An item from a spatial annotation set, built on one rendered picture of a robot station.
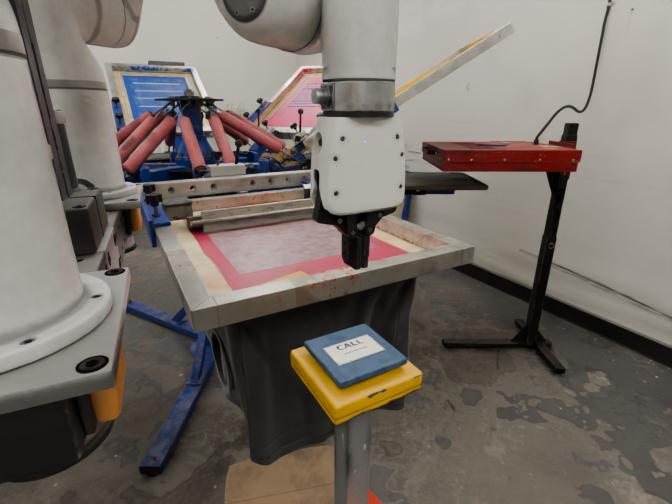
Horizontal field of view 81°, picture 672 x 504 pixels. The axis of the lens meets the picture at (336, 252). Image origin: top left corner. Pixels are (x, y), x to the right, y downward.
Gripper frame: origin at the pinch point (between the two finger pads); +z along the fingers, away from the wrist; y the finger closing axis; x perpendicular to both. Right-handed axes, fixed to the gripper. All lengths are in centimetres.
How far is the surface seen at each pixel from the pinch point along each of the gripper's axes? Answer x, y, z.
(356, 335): 2.6, 2.1, 13.9
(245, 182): 99, 16, 9
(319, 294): 17.1, 3.7, 14.2
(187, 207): 75, -7, 10
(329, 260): 33.0, 14.3, 15.4
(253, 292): 18.7, -7.3, 11.9
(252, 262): 40.0, -0.8, 15.4
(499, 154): 75, 117, 2
